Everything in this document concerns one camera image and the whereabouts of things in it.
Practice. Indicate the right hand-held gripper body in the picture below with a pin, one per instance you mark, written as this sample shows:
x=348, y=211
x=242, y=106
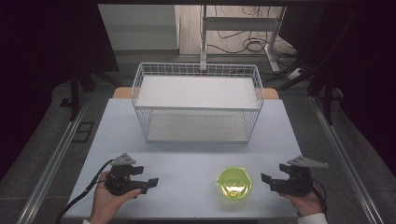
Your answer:
x=297, y=183

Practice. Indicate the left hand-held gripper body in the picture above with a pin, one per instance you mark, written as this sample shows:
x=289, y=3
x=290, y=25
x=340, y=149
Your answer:
x=120, y=182

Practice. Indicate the green translucent bowl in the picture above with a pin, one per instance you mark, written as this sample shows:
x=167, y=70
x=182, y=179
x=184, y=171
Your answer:
x=234, y=183

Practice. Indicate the person's right hand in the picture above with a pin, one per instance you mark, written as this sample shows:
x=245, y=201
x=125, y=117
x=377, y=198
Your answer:
x=306, y=203

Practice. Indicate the person's left hand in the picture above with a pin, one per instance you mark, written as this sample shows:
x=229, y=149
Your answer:
x=104, y=205

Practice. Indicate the wooden board under table top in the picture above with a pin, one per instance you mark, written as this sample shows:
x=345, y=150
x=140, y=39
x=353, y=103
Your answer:
x=122, y=92

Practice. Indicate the black metal stand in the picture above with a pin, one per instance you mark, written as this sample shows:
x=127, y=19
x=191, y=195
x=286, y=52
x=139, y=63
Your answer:
x=74, y=93
x=327, y=93

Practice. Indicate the white power strip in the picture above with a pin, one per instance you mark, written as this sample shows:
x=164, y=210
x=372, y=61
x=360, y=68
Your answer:
x=295, y=74

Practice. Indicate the dark curtain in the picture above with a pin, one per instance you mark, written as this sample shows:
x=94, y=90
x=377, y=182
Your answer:
x=37, y=62
x=370, y=77

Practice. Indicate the aluminium floor rail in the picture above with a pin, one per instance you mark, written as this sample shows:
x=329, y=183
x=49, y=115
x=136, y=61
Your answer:
x=345, y=165
x=51, y=168

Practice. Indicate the black floor bracket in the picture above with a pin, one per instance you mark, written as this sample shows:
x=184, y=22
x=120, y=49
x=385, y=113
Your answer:
x=83, y=132

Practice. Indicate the white metal stand frame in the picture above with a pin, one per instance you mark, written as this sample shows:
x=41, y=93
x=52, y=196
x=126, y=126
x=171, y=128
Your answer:
x=241, y=23

